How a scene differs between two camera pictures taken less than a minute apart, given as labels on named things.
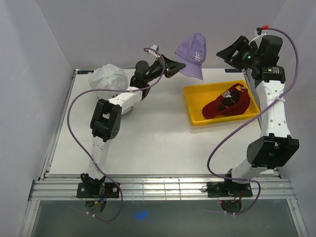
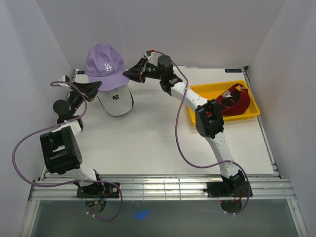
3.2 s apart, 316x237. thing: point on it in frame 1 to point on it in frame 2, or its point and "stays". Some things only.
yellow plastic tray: [197, 97] stays
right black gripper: [240, 45] to [137, 73]
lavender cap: [191, 51] to [104, 64]
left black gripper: [171, 67] to [89, 90]
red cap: [233, 101] stays
